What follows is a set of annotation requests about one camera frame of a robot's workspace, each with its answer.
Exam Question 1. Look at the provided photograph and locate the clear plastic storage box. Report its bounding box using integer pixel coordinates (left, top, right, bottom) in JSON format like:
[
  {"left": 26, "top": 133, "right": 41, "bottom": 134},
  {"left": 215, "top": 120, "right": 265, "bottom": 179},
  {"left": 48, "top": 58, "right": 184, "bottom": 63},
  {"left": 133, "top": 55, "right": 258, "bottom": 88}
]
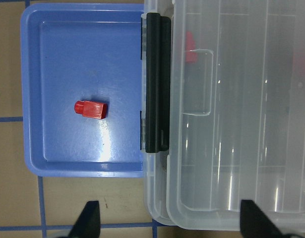
[{"left": 140, "top": 0, "right": 305, "bottom": 231}]

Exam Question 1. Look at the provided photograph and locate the red block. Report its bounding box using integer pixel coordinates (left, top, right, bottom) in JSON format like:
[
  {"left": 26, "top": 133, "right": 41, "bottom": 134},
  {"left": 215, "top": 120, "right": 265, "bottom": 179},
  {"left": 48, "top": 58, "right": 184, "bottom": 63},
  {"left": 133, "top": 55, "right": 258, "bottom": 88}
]
[
  {"left": 74, "top": 101, "right": 108, "bottom": 119},
  {"left": 185, "top": 31, "right": 197, "bottom": 63}
]

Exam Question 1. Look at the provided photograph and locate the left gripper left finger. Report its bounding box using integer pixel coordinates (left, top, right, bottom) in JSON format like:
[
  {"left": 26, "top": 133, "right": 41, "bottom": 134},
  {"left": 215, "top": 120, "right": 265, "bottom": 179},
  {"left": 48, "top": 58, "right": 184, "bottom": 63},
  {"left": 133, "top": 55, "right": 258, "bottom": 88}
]
[{"left": 68, "top": 200, "right": 101, "bottom": 238}]

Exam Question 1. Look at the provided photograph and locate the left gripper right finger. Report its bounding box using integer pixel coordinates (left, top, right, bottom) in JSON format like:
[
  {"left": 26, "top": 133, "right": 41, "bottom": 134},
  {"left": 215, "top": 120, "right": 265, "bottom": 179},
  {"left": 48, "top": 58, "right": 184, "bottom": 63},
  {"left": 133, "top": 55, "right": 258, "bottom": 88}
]
[{"left": 240, "top": 200, "right": 283, "bottom": 238}]

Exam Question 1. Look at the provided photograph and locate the blue plastic tray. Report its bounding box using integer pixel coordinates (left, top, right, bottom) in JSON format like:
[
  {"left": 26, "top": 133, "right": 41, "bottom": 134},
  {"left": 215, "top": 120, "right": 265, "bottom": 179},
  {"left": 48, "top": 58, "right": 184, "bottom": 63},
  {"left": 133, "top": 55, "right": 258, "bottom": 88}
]
[{"left": 20, "top": 3, "right": 144, "bottom": 178}]

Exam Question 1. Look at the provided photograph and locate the clear ribbed box lid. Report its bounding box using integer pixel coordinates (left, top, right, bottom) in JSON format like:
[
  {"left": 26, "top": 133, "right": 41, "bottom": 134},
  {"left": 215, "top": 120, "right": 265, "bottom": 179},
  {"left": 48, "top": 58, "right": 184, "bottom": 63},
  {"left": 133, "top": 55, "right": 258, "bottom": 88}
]
[{"left": 166, "top": 0, "right": 305, "bottom": 233}]

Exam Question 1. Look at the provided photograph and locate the black box latch handle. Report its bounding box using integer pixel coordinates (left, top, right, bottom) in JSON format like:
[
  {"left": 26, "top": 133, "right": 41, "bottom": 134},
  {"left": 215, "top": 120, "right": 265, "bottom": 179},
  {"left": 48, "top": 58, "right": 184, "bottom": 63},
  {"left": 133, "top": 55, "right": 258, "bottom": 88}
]
[{"left": 145, "top": 12, "right": 172, "bottom": 153}]

